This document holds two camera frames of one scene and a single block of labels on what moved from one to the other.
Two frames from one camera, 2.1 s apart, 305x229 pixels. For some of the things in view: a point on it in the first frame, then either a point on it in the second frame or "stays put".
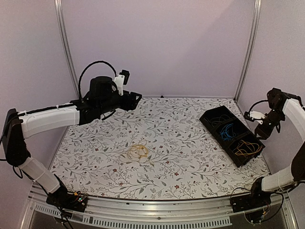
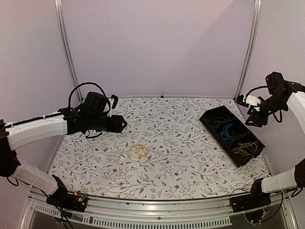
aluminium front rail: [108, 212] stays put
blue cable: [225, 135] stays put
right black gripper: [264, 133] -> [259, 120]
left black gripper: [130, 103] -> [116, 126]
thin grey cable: [209, 120] stays put
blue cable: [225, 135] stays put
